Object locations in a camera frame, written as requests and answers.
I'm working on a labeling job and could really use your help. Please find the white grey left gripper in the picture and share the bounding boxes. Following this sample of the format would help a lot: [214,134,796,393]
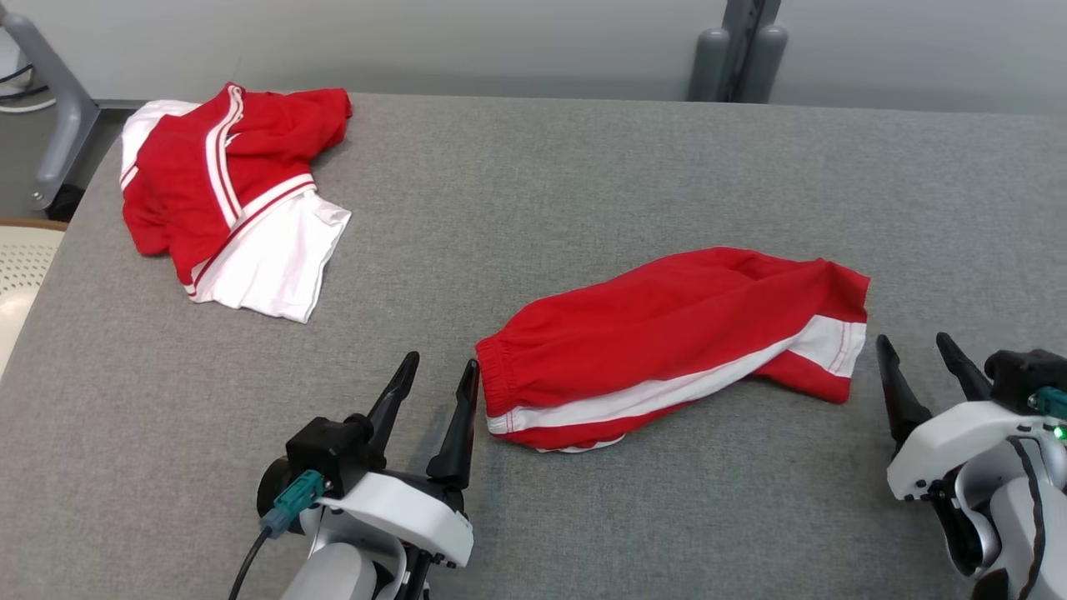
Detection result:
[300,352,481,569]

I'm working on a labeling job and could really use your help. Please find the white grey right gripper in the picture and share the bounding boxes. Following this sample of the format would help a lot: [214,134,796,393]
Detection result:
[875,332,1067,501]

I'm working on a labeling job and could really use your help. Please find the red shorts with white stripe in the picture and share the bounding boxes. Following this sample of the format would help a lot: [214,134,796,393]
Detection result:
[475,247,872,453]

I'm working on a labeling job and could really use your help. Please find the red white basketball jersey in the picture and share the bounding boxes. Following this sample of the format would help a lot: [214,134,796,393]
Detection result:
[119,82,353,324]

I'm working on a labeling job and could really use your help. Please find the black caster wheel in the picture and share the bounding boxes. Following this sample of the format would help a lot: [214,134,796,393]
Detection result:
[50,183,87,219]

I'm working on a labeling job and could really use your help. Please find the cream perforated stool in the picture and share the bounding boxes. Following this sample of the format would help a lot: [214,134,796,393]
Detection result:
[0,220,69,378]

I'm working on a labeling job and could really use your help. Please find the teal plug right camera cable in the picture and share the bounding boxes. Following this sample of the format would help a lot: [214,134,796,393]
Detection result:
[1027,387,1067,423]

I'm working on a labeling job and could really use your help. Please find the teal plug camera cable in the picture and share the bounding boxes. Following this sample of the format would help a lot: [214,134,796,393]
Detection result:
[228,469,325,600]
[1027,387,1067,423]

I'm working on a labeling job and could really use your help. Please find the teal plug left camera cable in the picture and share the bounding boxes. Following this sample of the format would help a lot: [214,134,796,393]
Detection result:
[228,469,325,600]

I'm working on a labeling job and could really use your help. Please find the grey rounded post cap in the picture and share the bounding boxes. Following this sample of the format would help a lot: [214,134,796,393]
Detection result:
[739,25,789,104]
[688,27,732,103]

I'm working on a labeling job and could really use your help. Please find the grey vertical partition post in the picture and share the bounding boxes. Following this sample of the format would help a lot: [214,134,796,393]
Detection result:
[717,0,782,103]

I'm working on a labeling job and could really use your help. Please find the grey metal frame leg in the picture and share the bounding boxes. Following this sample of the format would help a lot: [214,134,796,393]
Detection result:
[0,8,101,211]

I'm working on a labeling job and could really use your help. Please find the black white floor cables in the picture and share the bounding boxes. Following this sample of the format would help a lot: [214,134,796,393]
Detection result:
[0,62,56,114]

